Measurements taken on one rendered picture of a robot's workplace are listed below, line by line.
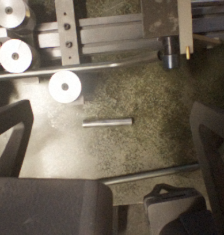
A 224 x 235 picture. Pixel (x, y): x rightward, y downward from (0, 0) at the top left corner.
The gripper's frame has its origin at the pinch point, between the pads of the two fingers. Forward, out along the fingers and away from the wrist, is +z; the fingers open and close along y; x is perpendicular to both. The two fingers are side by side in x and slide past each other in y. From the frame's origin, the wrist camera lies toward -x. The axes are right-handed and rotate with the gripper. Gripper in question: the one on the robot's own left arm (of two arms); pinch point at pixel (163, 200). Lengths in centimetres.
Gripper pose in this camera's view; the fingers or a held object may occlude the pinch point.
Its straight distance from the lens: 36.4
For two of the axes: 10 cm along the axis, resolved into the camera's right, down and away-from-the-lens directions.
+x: -9.8, 1.8, 0.3
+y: -1.8, -9.8, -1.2
